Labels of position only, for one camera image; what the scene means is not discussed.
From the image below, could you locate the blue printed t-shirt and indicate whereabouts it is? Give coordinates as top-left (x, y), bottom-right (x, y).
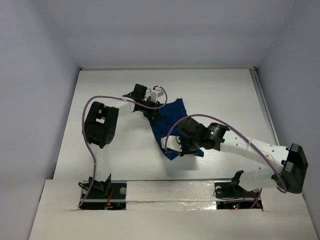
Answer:
top-left (147, 98), bottom-right (205, 161)

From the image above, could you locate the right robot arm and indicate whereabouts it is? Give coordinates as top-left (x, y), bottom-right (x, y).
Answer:
top-left (177, 118), bottom-right (309, 196)

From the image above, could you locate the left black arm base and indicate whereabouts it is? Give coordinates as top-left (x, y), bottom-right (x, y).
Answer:
top-left (79, 181), bottom-right (127, 211)

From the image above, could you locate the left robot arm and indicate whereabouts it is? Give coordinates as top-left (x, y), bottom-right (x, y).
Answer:
top-left (80, 84), bottom-right (168, 198)

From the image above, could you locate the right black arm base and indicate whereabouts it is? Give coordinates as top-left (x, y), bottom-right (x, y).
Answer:
top-left (213, 181), bottom-right (263, 210)

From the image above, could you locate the silver foil covered panel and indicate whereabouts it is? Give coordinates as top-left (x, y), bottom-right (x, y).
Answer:
top-left (125, 180), bottom-right (217, 211)

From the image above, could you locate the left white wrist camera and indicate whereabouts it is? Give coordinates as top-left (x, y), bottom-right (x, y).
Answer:
top-left (149, 86), bottom-right (165, 103)

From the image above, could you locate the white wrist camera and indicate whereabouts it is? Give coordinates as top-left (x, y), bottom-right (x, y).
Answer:
top-left (160, 135), bottom-right (182, 153)
top-left (149, 86), bottom-right (165, 103)

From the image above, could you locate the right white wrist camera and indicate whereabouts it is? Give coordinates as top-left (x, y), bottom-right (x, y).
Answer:
top-left (160, 135), bottom-right (182, 153)

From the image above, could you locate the right aluminium rail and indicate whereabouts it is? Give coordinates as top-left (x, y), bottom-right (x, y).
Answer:
top-left (249, 67), bottom-right (291, 178)

